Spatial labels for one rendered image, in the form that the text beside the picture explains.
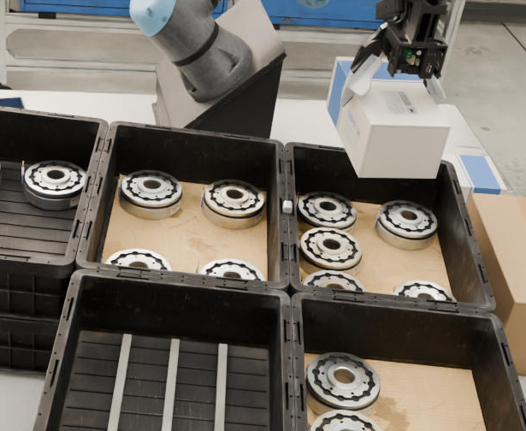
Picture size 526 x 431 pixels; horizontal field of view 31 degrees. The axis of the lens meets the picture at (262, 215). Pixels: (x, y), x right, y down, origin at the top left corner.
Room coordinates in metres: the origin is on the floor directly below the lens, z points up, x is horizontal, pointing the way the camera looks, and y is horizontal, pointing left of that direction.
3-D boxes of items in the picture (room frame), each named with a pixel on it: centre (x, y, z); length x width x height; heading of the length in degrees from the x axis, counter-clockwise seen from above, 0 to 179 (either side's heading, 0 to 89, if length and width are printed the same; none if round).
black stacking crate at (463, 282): (1.24, -0.18, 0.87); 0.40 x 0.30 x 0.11; 6
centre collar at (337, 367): (0.94, -0.15, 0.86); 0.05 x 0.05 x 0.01
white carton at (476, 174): (1.66, -0.36, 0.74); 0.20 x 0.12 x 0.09; 102
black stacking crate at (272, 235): (1.21, 0.11, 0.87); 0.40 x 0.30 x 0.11; 6
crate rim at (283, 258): (1.21, 0.11, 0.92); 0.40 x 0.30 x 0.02; 6
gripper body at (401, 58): (1.25, -0.16, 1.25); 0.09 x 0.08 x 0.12; 16
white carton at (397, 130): (1.28, -0.16, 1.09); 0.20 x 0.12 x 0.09; 17
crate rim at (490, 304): (1.24, -0.18, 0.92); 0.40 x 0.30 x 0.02; 6
